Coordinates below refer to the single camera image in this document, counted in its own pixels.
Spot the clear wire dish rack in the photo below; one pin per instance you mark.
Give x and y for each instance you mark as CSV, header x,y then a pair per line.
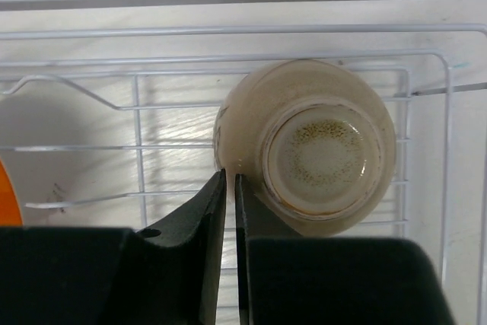
x,y
166,66

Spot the white orange bowl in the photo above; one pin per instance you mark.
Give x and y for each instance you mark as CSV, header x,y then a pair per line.
x,y
49,145

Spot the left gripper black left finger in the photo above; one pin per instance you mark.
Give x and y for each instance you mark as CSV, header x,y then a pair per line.
x,y
166,273

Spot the cream bowl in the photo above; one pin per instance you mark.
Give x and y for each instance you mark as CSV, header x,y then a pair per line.
x,y
315,141

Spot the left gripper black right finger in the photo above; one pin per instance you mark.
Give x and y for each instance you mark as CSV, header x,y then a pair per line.
x,y
285,278

